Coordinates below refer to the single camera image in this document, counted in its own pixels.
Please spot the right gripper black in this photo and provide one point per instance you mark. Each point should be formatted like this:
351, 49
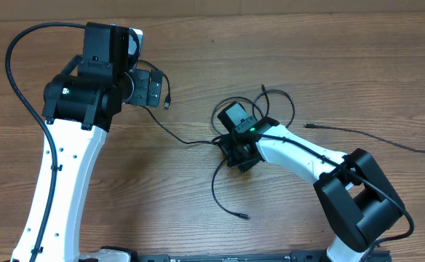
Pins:
226, 146

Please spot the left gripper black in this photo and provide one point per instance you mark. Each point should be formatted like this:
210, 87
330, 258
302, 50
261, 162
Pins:
144, 78

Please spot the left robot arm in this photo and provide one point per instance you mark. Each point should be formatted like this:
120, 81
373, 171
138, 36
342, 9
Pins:
79, 105

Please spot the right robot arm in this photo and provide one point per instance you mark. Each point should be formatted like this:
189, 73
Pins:
358, 200

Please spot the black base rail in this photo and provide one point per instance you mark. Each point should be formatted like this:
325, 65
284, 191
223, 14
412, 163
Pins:
294, 256

